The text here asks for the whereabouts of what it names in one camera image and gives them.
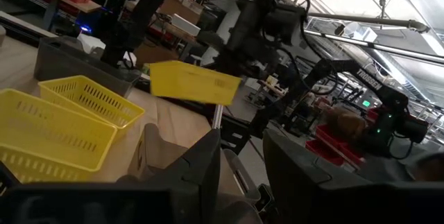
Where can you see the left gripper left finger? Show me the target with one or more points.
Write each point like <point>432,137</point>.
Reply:
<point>201,161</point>

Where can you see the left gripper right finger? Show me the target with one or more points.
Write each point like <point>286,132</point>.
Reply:
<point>291,175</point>

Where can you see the yellow box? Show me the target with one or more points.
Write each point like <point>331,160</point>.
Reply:
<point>187,82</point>

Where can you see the yellow plastic basket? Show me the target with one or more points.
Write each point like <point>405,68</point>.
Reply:
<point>52,130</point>
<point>86,95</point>

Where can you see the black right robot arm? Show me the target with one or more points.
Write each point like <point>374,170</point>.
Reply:
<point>367,82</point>

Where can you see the black plastic basket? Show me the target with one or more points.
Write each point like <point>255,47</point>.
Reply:
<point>156,154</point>

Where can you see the white box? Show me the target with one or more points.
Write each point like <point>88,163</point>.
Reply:
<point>185,24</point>

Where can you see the brown cardboard box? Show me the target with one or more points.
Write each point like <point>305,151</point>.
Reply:
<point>180,7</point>

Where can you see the dark grey plastic tray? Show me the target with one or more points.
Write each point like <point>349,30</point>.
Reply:
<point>76,64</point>

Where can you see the silver aluminium post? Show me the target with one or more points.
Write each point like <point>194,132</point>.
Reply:
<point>218,116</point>

